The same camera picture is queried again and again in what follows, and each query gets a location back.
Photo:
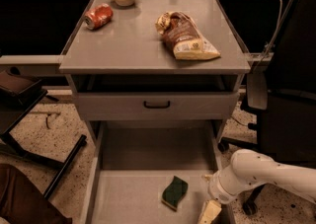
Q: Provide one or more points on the green and yellow sponge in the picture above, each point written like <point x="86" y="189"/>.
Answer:
<point x="174" y="192"/>

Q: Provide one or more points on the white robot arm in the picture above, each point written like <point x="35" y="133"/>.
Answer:
<point x="248" y="170"/>

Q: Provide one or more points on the open middle drawer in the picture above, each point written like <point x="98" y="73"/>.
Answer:
<point x="133" y="164"/>

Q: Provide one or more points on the closed top drawer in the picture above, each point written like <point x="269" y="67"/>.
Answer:
<point x="129" y="106"/>

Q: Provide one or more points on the grey drawer cabinet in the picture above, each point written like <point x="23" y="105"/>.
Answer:
<point x="128" y="56"/>

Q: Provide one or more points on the black office chair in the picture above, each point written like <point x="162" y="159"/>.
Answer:
<point x="286" y="116"/>

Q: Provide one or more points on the brown chip bag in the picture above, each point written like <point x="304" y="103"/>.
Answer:
<point x="180" y="34"/>

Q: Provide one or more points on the brown object bottom left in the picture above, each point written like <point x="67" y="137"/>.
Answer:
<point x="22" y="203"/>

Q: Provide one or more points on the red soda can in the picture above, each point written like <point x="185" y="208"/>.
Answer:
<point x="99" y="16"/>

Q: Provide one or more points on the black drawer handle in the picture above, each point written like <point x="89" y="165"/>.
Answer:
<point x="156" y="106"/>

